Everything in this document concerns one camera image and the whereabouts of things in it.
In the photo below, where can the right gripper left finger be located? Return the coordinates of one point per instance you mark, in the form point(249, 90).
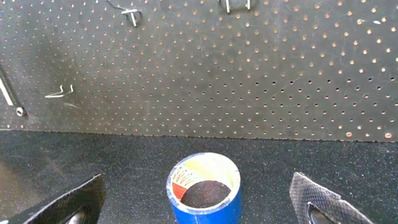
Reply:
point(77, 199)

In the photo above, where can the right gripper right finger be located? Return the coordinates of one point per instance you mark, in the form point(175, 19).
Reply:
point(317, 196)

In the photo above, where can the black and white pliers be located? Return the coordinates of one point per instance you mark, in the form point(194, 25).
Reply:
point(9, 93)

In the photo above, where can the black pegboard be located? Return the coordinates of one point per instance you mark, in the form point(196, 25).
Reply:
point(199, 77)

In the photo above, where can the metal hook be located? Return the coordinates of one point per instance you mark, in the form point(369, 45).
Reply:
point(360, 21)
point(132, 16)
point(228, 7)
point(57, 94)

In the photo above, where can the roll of blue tape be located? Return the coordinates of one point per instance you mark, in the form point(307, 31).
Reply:
point(205, 214)

